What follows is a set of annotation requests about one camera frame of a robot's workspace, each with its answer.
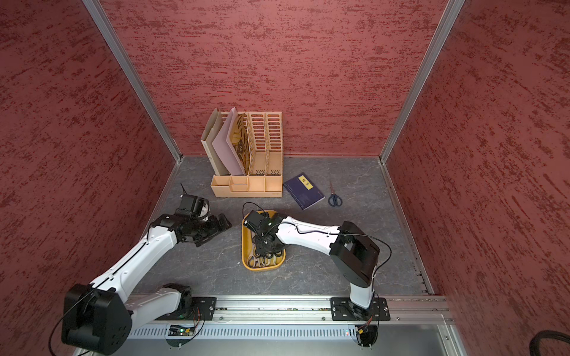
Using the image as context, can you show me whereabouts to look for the black cable bottom corner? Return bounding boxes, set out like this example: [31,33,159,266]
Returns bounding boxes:
[528,330,570,356]

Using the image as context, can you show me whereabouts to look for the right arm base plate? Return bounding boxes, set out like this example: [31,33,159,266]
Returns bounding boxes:
[330,297,391,322]

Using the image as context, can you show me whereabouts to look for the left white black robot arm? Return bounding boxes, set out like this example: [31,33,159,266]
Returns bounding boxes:
[60,214,232,355]

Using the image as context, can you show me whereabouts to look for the blue handled scissors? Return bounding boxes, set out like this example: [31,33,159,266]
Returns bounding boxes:
[328,181,343,208]

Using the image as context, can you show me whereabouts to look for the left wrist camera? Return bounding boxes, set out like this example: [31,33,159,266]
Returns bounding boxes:
[175,194,210,220]

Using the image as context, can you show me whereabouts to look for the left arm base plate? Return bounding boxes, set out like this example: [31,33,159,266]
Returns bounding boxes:
[157,297,218,322]

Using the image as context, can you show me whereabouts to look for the wooden desk file organizer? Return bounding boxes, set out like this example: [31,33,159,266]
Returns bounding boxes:
[211,111,284,198]

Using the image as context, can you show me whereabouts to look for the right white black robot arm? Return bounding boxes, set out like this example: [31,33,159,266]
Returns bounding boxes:
[243,211,380,309]

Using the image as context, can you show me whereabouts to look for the dark blue notebook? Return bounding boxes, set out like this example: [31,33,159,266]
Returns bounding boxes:
[283,173,324,211]

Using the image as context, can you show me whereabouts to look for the aluminium front rail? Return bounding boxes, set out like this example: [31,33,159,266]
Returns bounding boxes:
[91,293,455,325]

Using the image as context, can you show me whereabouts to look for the yellow storage tray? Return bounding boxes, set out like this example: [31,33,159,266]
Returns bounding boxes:
[241,210,286,271]

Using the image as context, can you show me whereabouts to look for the beige cardboard folder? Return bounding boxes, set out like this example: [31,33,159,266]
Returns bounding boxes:
[200,108,229,176]

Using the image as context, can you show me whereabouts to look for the purple folder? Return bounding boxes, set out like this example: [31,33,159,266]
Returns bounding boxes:
[212,108,245,176]

